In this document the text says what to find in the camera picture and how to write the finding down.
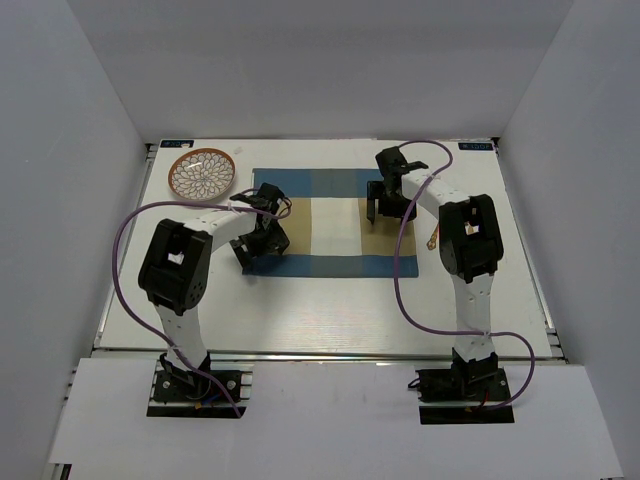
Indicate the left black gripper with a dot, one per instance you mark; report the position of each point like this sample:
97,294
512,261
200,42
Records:
276,241

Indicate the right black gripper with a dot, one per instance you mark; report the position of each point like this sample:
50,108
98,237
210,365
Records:
376,191

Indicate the blue beige checked placemat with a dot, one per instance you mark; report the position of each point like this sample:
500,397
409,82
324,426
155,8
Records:
329,234

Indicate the gold fork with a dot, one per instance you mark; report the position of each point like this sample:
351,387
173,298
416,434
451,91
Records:
433,240

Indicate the orange floral patterned plate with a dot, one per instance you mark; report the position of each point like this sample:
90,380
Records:
202,174

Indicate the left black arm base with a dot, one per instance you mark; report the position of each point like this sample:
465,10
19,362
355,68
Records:
177,393

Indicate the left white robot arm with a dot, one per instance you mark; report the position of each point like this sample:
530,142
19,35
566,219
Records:
176,267

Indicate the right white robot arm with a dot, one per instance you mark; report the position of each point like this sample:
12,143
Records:
469,240

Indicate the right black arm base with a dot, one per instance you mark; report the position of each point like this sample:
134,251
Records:
445,399

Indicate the right blue corner label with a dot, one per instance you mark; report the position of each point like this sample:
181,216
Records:
476,146

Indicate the blue corner label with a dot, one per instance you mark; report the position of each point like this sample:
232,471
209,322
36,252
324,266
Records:
174,143
476,146

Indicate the left blue corner label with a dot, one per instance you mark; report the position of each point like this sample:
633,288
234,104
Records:
174,143

